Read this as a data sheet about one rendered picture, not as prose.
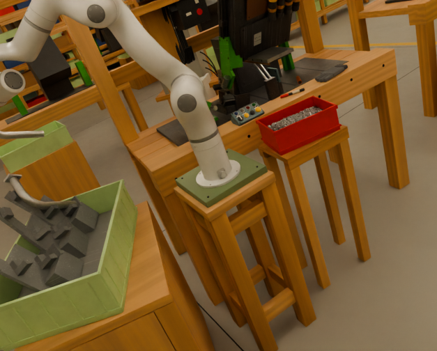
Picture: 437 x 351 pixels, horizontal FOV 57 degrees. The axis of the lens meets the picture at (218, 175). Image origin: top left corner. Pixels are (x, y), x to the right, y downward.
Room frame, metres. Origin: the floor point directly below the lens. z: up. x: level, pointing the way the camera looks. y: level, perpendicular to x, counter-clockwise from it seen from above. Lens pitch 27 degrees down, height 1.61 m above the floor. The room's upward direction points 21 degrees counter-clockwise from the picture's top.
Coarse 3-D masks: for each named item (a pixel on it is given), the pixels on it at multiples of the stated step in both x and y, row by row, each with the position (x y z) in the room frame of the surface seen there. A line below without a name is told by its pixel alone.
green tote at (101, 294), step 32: (96, 192) 1.59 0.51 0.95; (128, 224) 1.40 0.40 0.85; (128, 256) 1.23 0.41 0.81; (0, 288) 1.16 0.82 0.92; (64, 288) 0.99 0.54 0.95; (96, 288) 0.99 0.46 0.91; (0, 320) 1.01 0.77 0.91; (32, 320) 1.00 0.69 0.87; (64, 320) 1.00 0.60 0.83; (96, 320) 0.99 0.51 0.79
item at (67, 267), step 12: (12, 252) 1.18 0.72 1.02; (24, 252) 1.21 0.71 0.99; (0, 264) 1.11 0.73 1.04; (36, 264) 1.19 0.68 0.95; (60, 264) 1.17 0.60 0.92; (72, 264) 1.20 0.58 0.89; (12, 276) 1.08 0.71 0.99; (24, 276) 1.11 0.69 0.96; (36, 276) 1.13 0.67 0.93; (48, 276) 1.14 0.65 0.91; (60, 276) 1.12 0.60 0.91; (72, 276) 1.14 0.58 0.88; (36, 288) 1.08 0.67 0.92
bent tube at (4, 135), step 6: (0, 132) 1.66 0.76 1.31; (6, 132) 1.68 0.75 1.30; (12, 132) 1.69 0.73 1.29; (18, 132) 1.71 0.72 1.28; (24, 132) 1.72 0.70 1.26; (30, 132) 1.73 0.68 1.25; (36, 132) 1.75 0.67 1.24; (42, 132) 1.76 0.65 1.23; (0, 138) 1.66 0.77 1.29; (6, 138) 1.67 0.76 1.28; (12, 138) 1.68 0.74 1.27; (18, 138) 1.70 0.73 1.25; (24, 138) 1.72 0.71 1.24
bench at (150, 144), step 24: (216, 96) 2.55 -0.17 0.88; (384, 96) 2.12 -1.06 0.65; (168, 120) 2.42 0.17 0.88; (384, 120) 2.15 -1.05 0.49; (144, 144) 2.15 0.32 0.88; (168, 144) 2.02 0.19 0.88; (384, 144) 2.17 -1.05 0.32; (144, 168) 2.29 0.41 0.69; (168, 216) 2.29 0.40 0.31; (192, 240) 1.72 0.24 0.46; (216, 288) 1.72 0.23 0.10
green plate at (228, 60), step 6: (222, 42) 2.17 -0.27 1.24; (228, 42) 2.11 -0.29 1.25; (222, 48) 2.17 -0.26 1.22; (228, 48) 2.11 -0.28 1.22; (222, 54) 2.18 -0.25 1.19; (228, 54) 2.11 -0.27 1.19; (234, 54) 2.12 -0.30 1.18; (222, 60) 2.18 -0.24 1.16; (228, 60) 2.12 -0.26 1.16; (234, 60) 2.12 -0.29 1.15; (240, 60) 2.13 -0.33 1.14; (222, 66) 2.18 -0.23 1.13; (228, 66) 2.12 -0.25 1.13; (234, 66) 2.12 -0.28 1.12; (240, 66) 2.13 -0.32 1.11; (222, 72) 2.19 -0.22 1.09; (228, 72) 2.12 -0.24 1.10
